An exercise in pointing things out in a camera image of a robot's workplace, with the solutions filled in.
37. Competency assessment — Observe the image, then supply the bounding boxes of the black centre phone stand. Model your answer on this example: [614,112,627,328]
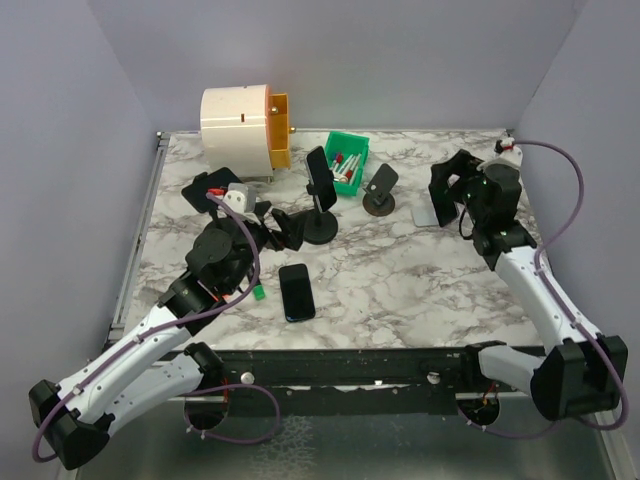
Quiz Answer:
[303,182,338,245]

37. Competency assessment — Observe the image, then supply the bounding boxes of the green plastic bin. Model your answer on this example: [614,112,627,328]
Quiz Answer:
[324,131,369,197]

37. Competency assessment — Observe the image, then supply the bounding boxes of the white folding phone stand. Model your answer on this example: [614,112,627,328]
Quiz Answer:
[411,205,440,228]

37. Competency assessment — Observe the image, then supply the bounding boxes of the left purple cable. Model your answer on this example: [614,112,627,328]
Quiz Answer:
[31,193,262,464]

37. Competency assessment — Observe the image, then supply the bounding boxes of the phone on centre stand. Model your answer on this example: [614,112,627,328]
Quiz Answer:
[305,146,337,213]

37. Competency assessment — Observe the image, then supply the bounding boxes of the black front mounting rail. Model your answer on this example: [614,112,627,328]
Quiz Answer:
[196,347,492,417]

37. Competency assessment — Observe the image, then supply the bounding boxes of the green highlighter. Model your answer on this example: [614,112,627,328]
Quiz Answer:
[253,285,266,301]

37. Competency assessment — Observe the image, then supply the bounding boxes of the markers in green bin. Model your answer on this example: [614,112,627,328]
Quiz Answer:
[331,154,361,184]

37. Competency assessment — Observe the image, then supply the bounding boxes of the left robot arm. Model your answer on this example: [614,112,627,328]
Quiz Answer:
[28,200,306,470]

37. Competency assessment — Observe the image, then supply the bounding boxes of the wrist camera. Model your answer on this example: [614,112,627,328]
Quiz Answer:
[477,137,523,171]
[223,183,259,223]

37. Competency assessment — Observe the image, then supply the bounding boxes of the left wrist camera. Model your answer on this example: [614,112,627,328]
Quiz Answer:
[223,183,259,223]

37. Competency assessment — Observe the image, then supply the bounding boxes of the black phone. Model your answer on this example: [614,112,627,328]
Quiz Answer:
[278,263,316,323]

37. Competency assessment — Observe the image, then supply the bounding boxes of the black left phone stand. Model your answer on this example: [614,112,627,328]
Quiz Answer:
[181,167,242,229]

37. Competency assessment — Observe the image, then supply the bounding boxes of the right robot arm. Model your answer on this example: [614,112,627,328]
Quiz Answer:
[429,150,628,421]

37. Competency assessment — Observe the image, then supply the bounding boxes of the brown base phone stand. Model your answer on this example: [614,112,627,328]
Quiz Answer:
[362,163,399,217]

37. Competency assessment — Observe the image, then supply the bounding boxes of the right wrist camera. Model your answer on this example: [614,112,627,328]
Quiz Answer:
[477,137,523,171]

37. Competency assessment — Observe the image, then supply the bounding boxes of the black phone stand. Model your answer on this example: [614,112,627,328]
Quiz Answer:
[303,182,338,245]
[181,167,242,229]

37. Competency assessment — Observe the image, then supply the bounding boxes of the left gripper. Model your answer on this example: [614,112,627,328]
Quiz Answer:
[224,201,309,294]

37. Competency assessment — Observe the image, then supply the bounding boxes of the orange drawer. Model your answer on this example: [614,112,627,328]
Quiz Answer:
[268,93,291,169]

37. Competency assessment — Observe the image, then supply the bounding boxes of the white round drawer cabinet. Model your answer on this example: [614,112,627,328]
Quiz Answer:
[200,84,273,179]

